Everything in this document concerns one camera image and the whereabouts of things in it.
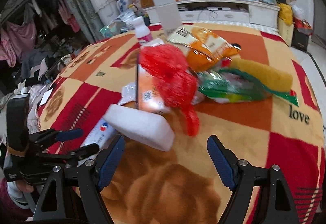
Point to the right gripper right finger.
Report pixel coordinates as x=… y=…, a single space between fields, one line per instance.
x=275 y=201

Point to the yellow sponge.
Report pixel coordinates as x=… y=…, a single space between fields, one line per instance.
x=270 y=77

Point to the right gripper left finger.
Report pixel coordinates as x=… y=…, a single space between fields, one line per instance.
x=73 y=195

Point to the black gift box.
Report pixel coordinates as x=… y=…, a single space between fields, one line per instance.
x=300 y=38

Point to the checkered love blanket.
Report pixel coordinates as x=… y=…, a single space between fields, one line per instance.
x=182 y=185

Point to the white pink bottle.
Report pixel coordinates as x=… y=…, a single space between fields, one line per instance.
x=141 y=30

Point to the red mesh bag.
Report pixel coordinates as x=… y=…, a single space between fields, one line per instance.
x=176 y=85

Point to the white foam block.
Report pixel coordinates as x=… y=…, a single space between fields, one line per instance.
x=147 y=128

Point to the orange paper box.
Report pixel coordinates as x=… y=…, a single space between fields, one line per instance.
x=147 y=96

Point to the white tv cabinet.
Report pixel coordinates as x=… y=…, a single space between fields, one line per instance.
x=239 y=11

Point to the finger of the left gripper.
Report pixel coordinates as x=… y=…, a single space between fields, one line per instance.
x=63 y=136
x=79 y=154

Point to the green snack bag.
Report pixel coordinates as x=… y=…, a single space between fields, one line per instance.
x=234 y=86

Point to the person's left hand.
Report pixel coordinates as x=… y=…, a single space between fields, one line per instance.
x=24 y=187

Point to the orange snack bag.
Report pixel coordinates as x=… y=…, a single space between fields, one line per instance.
x=204 y=48

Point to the tall white carton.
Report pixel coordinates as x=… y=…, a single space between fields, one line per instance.
x=168 y=14

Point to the yellow bag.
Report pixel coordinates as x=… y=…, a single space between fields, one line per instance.
x=285 y=13

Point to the yellow cardboard box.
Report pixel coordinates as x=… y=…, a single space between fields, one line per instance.
x=285 y=31

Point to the white toothpaste box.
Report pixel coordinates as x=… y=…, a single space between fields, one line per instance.
x=102 y=134

